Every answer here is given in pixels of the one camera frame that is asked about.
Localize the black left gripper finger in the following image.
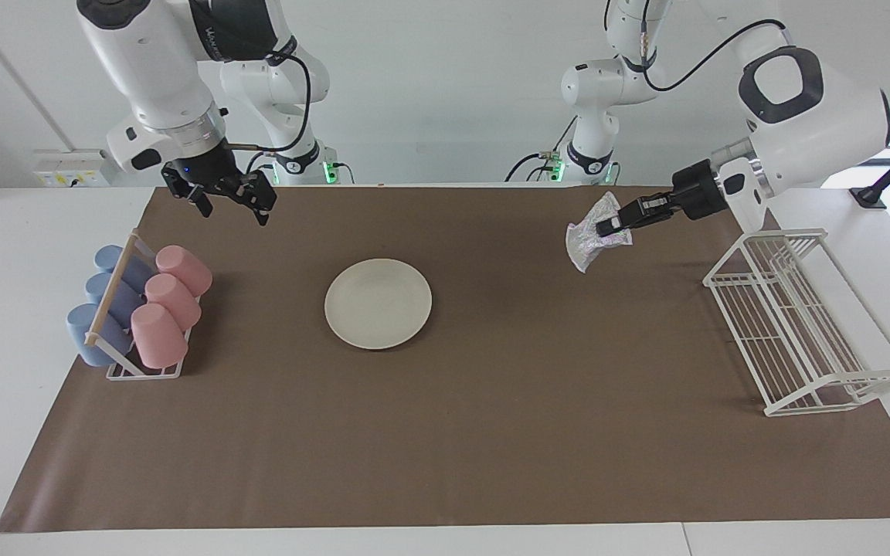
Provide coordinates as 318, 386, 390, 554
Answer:
620, 192, 678, 222
596, 206, 677, 239

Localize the round cream plate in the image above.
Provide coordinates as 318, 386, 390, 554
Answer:
324, 258, 433, 351

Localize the pink plastic cup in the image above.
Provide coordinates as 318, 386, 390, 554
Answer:
155, 245, 213, 298
144, 273, 202, 331
131, 303, 189, 369

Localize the blue plastic cup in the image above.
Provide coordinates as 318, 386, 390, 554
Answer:
85, 272, 144, 325
94, 245, 154, 293
66, 303, 133, 367

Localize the cup rack with wooden bar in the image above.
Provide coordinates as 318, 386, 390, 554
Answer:
84, 229, 202, 381

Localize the white power outlet box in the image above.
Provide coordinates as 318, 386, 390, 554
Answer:
32, 149, 112, 188

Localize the brown table mat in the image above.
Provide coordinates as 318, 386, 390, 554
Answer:
0, 185, 890, 534

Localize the black right base cable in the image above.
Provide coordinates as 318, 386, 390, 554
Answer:
243, 151, 276, 186

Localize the black base cable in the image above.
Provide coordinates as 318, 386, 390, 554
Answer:
243, 151, 276, 186
504, 153, 566, 184

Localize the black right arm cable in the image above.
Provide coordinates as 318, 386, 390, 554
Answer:
225, 46, 314, 154

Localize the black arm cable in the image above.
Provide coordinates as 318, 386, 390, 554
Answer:
225, 46, 314, 154
640, 19, 790, 93

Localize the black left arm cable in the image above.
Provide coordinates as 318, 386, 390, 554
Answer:
640, 19, 790, 93

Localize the black left base cable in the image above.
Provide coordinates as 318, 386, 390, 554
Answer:
504, 153, 566, 184

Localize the white wire dish rack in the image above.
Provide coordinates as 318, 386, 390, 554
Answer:
703, 228, 890, 418

